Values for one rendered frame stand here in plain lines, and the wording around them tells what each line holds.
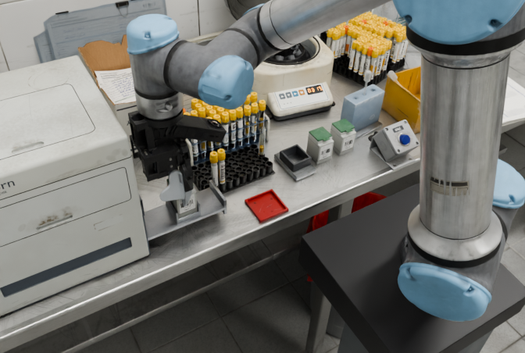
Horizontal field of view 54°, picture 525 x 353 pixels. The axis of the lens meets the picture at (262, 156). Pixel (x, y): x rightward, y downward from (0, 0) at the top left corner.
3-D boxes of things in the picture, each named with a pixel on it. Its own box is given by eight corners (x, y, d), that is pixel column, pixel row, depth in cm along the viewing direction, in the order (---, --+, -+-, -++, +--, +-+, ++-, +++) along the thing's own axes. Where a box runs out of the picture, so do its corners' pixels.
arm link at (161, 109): (170, 69, 86) (191, 94, 81) (173, 92, 89) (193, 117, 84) (126, 80, 83) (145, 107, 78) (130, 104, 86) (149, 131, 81)
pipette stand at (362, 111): (353, 141, 127) (360, 108, 120) (333, 126, 131) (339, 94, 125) (382, 126, 132) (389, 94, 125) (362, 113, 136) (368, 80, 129)
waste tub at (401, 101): (412, 136, 129) (422, 103, 123) (379, 107, 138) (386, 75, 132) (452, 121, 134) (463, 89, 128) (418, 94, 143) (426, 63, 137)
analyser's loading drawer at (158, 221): (129, 252, 97) (125, 234, 94) (117, 229, 101) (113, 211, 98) (226, 213, 105) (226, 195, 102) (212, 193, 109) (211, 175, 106)
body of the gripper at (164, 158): (133, 159, 93) (123, 105, 86) (177, 144, 97) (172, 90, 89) (148, 186, 89) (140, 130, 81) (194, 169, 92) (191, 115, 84)
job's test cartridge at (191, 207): (178, 219, 100) (176, 195, 96) (169, 203, 103) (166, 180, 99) (198, 211, 101) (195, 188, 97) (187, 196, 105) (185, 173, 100)
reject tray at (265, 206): (260, 223, 106) (260, 220, 106) (244, 201, 111) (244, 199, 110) (288, 211, 109) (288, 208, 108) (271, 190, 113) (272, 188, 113)
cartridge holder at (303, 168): (296, 181, 116) (297, 169, 113) (273, 158, 121) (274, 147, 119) (315, 172, 118) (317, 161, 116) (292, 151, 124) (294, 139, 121)
